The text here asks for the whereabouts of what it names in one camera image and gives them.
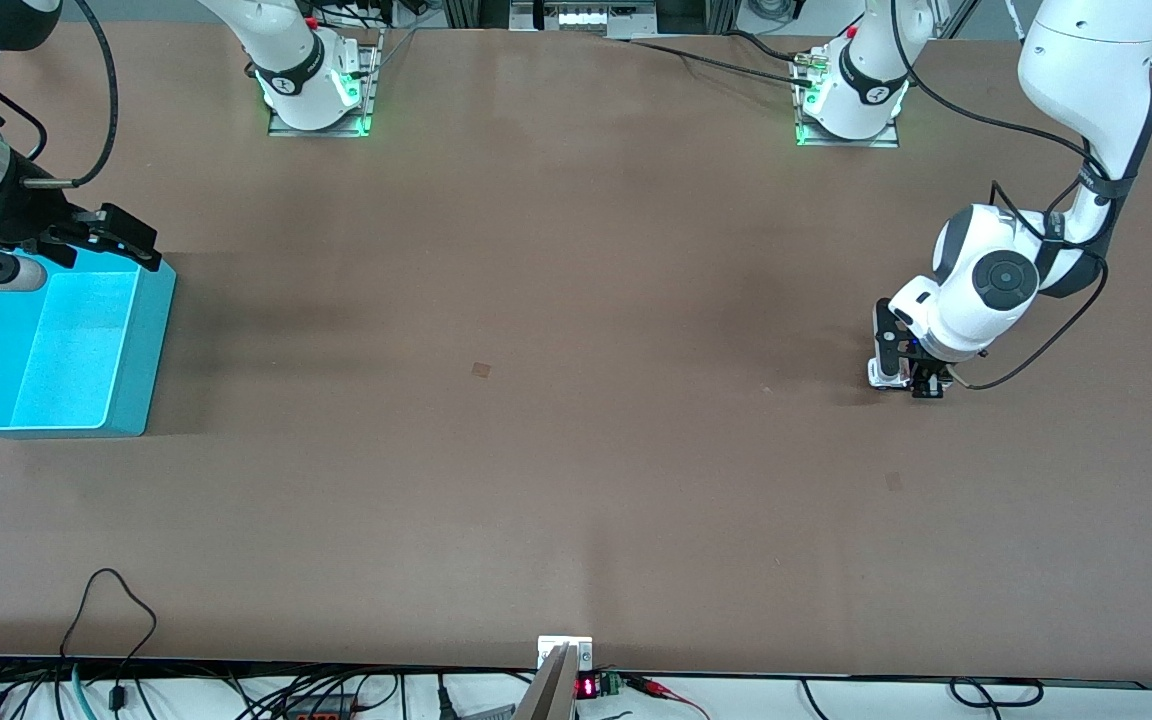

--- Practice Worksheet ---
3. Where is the white jeep toy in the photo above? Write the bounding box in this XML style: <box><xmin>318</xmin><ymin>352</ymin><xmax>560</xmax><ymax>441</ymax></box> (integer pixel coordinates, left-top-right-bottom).
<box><xmin>867</xmin><ymin>356</ymin><xmax>951</xmax><ymax>393</ymax></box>

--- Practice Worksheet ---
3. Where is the teal plastic bin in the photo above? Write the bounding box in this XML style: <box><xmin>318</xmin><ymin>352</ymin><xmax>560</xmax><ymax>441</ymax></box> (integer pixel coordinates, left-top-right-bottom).
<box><xmin>0</xmin><ymin>245</ymin><xmax>178</xmax><ymax>439</ymax></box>

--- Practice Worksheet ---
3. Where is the red clip lead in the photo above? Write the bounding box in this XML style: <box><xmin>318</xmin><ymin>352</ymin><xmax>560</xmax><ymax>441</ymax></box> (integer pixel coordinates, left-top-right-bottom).
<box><xmin>626</xmin><ymin>675</ymin><xmax>712</xmax><ymax>720</ymax></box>

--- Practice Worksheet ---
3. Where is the silver power strip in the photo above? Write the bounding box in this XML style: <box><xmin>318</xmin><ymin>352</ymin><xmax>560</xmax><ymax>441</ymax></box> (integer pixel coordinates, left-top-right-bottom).
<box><xmin>509</xmin><ymin>0</ymin><xmax>659</xmax><ymax>39</ymax></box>

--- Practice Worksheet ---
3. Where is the grey aluminium bar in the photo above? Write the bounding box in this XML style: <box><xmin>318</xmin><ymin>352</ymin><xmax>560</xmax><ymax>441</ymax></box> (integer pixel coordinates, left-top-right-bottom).
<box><xmin>514</xmin><ymin>643</ymin><xmax>577</xmax><ymax>720</ymax></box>

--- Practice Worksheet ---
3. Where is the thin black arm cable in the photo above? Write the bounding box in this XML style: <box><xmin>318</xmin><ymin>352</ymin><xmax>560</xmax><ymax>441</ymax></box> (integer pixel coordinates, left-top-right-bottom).
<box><xmin>0</xmin><ymin>48</ymin><xmax>47</xmax><ymax>161</ymax></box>

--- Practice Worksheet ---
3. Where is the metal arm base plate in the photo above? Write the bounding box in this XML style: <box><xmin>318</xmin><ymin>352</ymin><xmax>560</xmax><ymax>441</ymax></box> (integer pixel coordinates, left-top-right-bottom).
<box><xmin>267</xmin><ymin>28</ymin><xmax>383</xmax><ymax>138</ymax></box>
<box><xmin>794</xmin><ymin>50</ymin><xmax>900</xmax><ymax>149</ymax></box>

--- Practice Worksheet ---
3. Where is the black coiled cable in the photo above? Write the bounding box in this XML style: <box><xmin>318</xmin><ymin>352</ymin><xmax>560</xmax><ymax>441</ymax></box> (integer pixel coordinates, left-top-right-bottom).
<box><xmin>801</xmin><ymin>678</ymin><xmax>1045</xmax><ymax>720</ymax></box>

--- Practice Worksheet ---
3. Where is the short black table cable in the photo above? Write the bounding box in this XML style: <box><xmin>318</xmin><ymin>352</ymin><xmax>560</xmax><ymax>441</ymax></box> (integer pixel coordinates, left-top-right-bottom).
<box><xmin>726</xmin><ymin>30</ymin><xmax>822</xmax><ymax>66</ymax></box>

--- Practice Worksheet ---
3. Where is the long black table cable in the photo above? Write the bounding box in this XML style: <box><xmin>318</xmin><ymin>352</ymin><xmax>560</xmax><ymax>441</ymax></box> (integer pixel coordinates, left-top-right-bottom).
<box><xmin>624</xmin><ymin>38</ymin><xmax>817</xmax><ymax>87</ymax></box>

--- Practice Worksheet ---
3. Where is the thin black looped cable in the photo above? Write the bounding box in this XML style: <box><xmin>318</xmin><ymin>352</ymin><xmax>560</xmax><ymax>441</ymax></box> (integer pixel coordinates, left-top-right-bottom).
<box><xmin>58</xmin><ymin>568</ymin><xmax>159</xmax><ymax>713</ymax></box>

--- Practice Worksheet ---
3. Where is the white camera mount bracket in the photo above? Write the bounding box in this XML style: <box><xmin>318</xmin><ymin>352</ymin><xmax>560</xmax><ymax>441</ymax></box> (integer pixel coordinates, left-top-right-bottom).
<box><xmin>537</xmin><ymin>635</ymin><xmax>594</xmax><ymax>673</ymax></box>

